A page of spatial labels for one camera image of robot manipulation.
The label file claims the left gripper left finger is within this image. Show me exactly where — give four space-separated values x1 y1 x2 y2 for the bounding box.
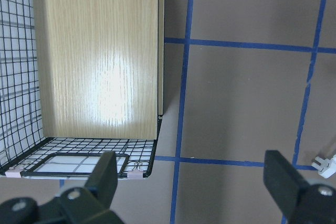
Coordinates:
83 152 117 211

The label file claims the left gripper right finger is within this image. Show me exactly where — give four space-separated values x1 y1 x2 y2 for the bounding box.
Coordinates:
263 150 310 208

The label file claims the wooden board in basket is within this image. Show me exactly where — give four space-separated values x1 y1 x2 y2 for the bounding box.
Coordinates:
33 0 164 140

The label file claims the white toaster power cord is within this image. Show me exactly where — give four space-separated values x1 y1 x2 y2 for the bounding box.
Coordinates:
311 154 336 179

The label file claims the wire grid basket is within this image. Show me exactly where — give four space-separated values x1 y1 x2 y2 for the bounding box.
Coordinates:
1 0 164 179

